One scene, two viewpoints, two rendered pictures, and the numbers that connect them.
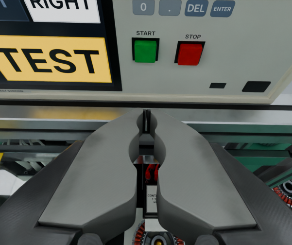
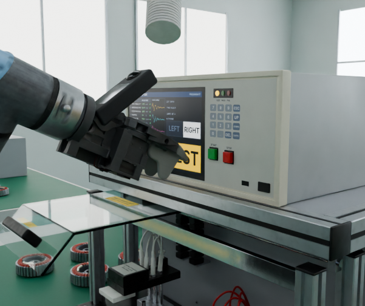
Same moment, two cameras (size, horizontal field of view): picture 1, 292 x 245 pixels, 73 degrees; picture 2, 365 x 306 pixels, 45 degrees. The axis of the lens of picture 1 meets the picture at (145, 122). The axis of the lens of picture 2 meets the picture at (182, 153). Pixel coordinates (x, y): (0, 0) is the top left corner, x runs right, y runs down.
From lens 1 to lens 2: 0.67 m
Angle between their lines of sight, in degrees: 64
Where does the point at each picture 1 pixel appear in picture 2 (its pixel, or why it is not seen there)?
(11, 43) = not seen: hidden behind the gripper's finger
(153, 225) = not seen: outside the picture
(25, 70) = not seen: hidden behind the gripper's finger
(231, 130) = (242, 212)
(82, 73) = (191, 165)
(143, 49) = (210, 150)
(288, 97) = (296, 209)
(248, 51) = (251, 158)
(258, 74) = (261, 176)
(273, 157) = (280, 265)
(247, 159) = (262, 263)
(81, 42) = (194, 147)
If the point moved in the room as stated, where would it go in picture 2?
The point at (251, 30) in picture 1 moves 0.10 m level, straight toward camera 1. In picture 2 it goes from (248, 146) to (187, 147)
